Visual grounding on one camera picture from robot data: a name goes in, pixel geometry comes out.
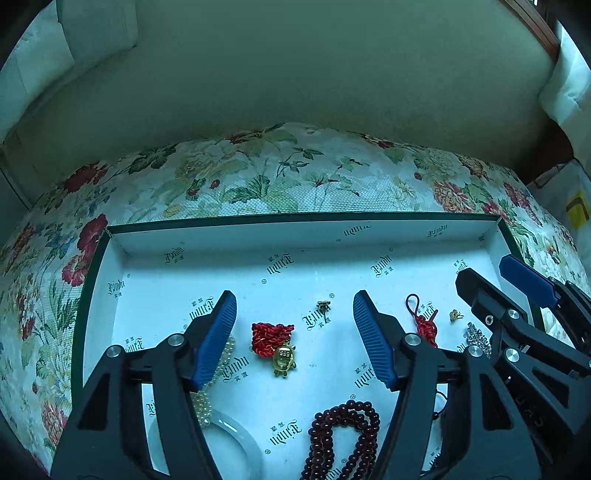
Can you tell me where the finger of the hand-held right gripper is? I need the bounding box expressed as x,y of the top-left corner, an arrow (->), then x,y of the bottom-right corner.
455,268 -> 591,384
499,254 -> 591,333

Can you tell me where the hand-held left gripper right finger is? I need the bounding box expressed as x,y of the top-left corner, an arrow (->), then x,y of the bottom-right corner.
353,290 -> 543,480

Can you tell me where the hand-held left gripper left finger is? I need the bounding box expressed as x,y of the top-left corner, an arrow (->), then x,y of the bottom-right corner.
50,290 -> 238,480

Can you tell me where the red cord with gold ingot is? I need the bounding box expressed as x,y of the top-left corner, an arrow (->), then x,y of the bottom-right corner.
405,294 -> 439,349

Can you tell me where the red knot with gold turtle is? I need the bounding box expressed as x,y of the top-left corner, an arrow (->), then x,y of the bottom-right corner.
250,322 -> 298,377

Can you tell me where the white pearl necklace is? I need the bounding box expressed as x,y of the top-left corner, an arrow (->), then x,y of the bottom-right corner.
194,336 -> 237,428

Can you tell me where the dark red bead bracelet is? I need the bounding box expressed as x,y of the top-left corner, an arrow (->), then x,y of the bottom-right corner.
300,401 -> 382,480

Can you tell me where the white shallow box tray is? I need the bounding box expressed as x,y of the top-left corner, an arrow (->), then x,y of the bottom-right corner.
71,213 -> 566,480

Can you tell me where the black bead pendant cord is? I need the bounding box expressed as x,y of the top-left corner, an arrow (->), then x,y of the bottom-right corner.
422,392 -> 455,480

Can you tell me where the silver rhinestone piece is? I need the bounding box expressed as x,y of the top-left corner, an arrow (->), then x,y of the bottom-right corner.
464,322 -> 494,358

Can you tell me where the white plastic bag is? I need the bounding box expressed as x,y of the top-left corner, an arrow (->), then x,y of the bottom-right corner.
526,159 -> 591,259

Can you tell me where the white jade bangle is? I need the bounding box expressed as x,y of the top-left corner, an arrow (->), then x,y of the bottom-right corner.
147,410 -> 266,480

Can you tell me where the floral bedspread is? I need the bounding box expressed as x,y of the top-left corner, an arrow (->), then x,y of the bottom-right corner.
0,122 -> 578,476

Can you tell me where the white cloth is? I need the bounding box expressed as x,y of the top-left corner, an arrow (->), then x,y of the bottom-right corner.
538,21 -> 591,134

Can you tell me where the white pillow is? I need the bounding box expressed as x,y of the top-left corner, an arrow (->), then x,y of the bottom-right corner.
0,0 -> 139,139

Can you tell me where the brown wooden rail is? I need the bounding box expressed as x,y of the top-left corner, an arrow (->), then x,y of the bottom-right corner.
501,0 -> 560,58

